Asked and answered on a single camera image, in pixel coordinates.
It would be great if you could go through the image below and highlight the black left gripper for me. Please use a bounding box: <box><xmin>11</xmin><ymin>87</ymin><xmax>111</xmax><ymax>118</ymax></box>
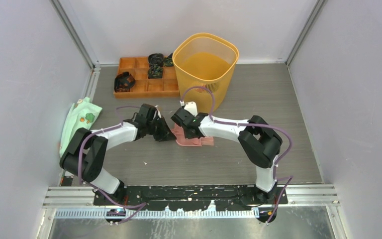
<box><xmin>147</xmin><ymin>116</ymin><xmax>177</xmax><ymax>143</ymax></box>

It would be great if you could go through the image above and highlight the pink plastic dustpan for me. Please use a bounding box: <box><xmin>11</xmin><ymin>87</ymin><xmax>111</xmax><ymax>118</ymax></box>
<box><xmin>172</xmin><ymin>124</ymin><xmax>202</xmax><ymax>147</ymax></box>

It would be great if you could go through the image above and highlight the yellow mesh waste basket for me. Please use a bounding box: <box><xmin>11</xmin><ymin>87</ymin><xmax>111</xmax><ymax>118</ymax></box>
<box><xmin>173</xmin><ymin>33</ymin><xmax>239</xmax><ymax>113</ymax></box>

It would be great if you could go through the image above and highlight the pink hand brush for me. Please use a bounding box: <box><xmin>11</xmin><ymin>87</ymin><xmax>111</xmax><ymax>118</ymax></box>
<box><xmin>199</xmin><ymin>137</ymin><xmax>214</xmax><ymax>146</ymax></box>

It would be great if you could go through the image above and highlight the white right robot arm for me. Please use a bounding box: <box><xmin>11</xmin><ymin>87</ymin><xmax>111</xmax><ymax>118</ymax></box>
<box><xmin>171</xmin><ymin>107</ymin><xmax>283</xmax><ymax>205</ymax></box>

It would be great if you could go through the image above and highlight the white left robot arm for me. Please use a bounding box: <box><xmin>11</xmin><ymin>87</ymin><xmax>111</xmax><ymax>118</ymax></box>
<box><xmin>60</xmin><ymin>104</ymin><xmax>176</xmax><ymax>206</ymax></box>

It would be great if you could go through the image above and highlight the orange compartment tray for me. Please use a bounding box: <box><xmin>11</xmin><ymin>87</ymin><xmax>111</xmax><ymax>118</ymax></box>
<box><xmin>113</xmin><ymin>57</ymin><xmax>180</xmax><ymax>99</ymax></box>

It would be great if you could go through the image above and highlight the black green rolled sock middle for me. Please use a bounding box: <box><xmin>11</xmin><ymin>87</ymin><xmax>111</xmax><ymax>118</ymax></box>
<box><xmin>148</xmin><ymin>65</ymin><xmax>163</xmax><ymax>79</ymax></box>

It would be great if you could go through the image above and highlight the dark green rolled sock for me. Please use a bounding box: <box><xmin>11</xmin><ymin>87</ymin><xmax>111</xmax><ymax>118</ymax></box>
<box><xmin>163</xmin><ymin>53</ymin><xmax>174</xmax><ymax>67</ymax></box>

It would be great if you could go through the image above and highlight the black rolled sock top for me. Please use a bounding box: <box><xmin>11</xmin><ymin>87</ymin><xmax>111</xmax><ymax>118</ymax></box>
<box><xmin>148</xmin><ymin>53</ymin><xmax>165</xmax><ymax>67</ymax></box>

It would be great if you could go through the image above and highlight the green patterned cloth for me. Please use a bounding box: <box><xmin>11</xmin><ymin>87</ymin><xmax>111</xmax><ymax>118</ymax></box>
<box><xmin>59</xmin><ymin>97</ymin><xmax>102</xmax><ymax>157</ymax></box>

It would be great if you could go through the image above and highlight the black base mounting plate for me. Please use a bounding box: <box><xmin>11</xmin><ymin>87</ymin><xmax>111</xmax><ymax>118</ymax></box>
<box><xmin>94</xmin><ymin>185</ymin><xmax>288</xmax><ymax>212</ymax></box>

